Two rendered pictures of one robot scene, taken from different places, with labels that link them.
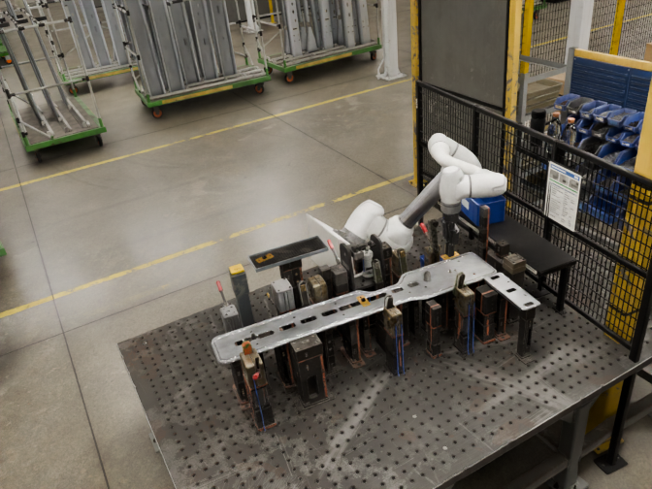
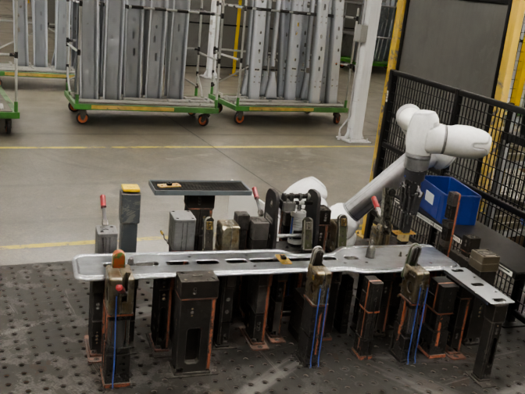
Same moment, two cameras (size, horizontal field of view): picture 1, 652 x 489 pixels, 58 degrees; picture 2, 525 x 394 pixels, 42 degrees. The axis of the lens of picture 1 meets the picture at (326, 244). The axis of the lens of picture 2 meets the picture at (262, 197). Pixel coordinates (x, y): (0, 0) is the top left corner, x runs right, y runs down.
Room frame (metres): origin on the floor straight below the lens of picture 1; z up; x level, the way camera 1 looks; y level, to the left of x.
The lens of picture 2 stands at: (-0.02, -0.01, 1.90)
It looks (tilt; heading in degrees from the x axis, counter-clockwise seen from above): 17 degrees down; 359
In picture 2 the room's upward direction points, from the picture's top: 6 degrees clockwise
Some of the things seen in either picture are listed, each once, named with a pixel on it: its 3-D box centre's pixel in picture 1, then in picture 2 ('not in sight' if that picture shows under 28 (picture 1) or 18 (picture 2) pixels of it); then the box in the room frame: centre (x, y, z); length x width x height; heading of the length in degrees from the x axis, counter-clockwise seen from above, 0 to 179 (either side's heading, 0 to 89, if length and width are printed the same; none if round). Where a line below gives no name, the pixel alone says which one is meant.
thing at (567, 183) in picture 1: (563, 195); not in sight; (2.46, -1.14, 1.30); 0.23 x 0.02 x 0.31; 20
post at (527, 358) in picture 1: (525, 331); (488, 341); (2.06, -0.85, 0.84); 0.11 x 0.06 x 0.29; 20
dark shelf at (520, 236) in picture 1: (499, 228); (467, 231); (2.70, -0.92, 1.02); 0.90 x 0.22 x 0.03; 20
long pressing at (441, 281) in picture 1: (360, 304); (278, 261); (2.20, -0.13, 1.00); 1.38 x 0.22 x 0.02; 110
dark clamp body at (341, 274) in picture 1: (342, 300); (254, 266); (2.38, -0.05, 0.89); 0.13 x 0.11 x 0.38; 20
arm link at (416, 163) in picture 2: (450, 205); (416, 161); (2.36, -0.58, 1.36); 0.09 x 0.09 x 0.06
